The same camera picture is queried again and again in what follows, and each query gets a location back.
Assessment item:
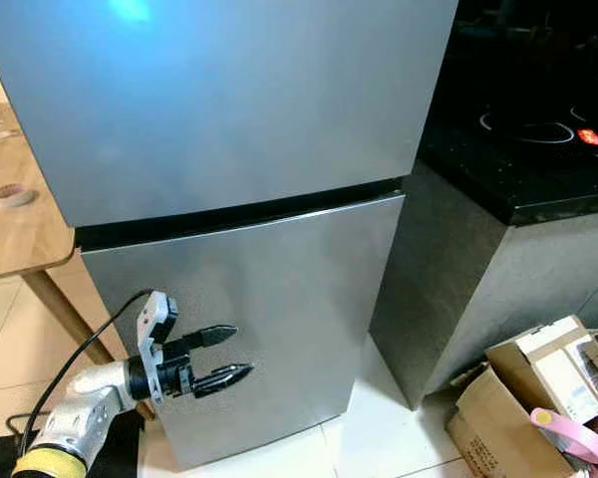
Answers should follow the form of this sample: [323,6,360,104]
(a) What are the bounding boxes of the black induction cooktop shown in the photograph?
[468,95,598,160]

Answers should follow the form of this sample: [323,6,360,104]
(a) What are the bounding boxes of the black kitchen countertop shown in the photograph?
[417,0,598,227]

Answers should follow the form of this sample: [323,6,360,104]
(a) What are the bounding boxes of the pink strap bundle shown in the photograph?
[527,405,598,466]

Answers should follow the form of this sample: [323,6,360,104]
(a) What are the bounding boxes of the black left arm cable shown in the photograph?
[30,288,155,444]

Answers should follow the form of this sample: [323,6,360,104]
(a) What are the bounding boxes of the grey kitchen cabinet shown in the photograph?
[369,164,598,411]

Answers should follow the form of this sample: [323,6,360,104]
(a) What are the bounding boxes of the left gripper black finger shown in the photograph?
[192,362,255,400]
[184,324,238,353]

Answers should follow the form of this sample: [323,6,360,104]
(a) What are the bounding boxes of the silver freezer door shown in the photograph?
[0,0,459,228]

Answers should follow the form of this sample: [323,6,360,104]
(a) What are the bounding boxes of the wooden dining table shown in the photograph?
[0,95,141,369]

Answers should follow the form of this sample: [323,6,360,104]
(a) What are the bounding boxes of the small pink rimmed dish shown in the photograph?
[0,182,37,209]

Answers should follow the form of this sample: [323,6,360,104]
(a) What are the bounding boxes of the cardboard box white label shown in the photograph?
[484,315,598,426]

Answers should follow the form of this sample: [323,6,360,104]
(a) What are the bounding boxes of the large brown cardboard box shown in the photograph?
[445,363,584,478]

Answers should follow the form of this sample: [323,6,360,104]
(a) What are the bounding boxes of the clear drinking glass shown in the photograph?
[0,103,23,141]

